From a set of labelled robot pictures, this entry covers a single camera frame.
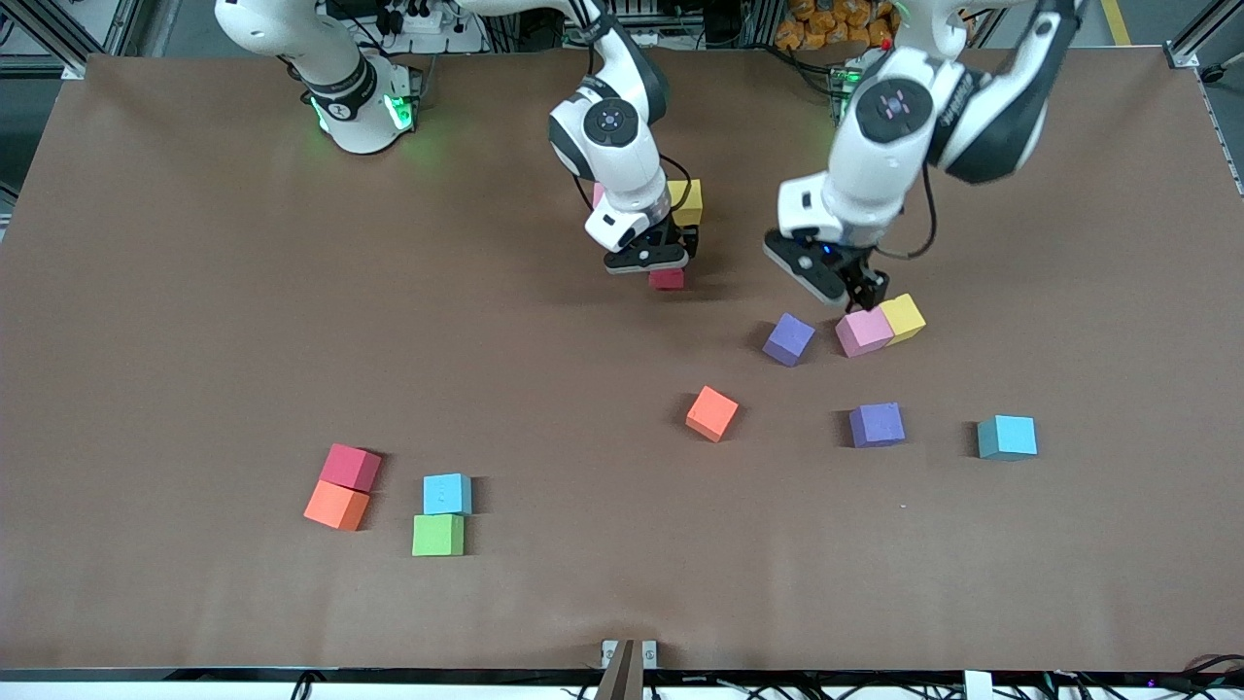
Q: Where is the yellow foam cube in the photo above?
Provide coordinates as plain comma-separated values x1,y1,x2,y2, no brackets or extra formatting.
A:
667,179,704,227
879,293,927,345

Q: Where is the purple foam cube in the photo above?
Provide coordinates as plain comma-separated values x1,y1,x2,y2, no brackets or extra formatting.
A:
848,402,906,449
762,312,816,368

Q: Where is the light blue foam cube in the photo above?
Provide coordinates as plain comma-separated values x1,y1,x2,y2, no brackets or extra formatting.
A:
423,473,473,516
977,415,1038,461

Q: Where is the orange foam cube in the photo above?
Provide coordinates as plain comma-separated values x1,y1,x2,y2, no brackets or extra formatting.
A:
685,385,740,443
303,480,371,532

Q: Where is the bag of orange fruit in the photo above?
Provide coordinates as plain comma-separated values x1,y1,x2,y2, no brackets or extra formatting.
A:
775,0,895,52

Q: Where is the brown table cover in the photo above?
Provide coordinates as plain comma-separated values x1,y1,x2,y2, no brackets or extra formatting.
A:
0,44,1244,674

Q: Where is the green foam cube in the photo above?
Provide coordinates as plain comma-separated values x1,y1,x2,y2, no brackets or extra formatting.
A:
412,514,466,558

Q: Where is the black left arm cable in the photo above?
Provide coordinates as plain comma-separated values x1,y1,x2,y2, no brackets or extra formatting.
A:
873,163,940,262

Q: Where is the aluminium frame profile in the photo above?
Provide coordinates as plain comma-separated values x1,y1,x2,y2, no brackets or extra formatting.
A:
0,0,137,81
1164,0,1244,69

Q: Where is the small metal bracket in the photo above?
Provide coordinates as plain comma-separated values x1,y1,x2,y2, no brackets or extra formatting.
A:
601,639,658,672

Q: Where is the brown camera post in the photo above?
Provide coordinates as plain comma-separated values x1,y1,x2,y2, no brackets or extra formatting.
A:
594,639,645,700

